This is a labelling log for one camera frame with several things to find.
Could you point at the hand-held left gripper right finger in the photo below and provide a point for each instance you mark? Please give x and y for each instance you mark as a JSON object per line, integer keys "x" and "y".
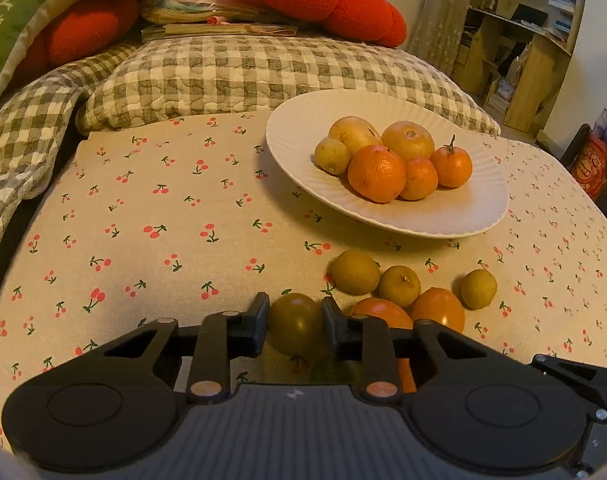
{"x": 333, "y": 325}

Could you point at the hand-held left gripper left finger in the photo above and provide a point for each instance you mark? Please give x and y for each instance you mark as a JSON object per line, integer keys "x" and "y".
{"x": 256, "y": 325}

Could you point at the olive green plum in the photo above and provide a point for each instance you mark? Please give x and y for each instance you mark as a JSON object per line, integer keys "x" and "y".
{"x": 295, "y": 325}

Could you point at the yellow-green plum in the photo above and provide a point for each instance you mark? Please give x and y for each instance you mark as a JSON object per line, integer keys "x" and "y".
{"x": 478, "y": 288}
{"x": 332, "y": 156}
{"x": 399, "y": 286}
{"x": 355, "y": 272}

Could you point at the large tangerine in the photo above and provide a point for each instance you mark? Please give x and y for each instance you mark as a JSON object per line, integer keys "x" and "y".
{"x": 377, "y": 174}

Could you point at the white plate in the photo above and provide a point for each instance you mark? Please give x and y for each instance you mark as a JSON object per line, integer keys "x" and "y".
{"x": 448, "y": 210}

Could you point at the large yellow orange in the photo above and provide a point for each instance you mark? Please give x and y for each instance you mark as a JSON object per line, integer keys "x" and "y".
{"x": 353, "y": 132}
{"x": 408, "y": 140}

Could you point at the tangerine with stem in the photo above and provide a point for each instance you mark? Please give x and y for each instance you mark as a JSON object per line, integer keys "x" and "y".
{"x": 451, "y": 167}

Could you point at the red printed bag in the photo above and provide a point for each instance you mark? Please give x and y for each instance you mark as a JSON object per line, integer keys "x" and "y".
{"x": 591, "y": 165}

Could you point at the black board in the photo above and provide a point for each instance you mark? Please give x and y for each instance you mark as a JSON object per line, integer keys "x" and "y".
{"x": 576, "y": 145}

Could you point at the wooden shelf unit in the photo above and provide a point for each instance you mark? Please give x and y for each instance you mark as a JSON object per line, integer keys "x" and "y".
{"x": 538, "y": 75}

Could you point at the patterned beige curtain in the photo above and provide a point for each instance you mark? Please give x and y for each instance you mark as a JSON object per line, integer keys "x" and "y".
{"x": 443, "y": 10}

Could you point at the red plush cushion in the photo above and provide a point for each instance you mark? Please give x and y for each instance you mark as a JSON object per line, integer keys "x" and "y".
{"x": 83, "y": 30}

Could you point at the green embroidered cushion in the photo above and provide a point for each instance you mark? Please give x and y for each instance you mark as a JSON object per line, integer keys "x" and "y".
{"x": 13, "y": 20}

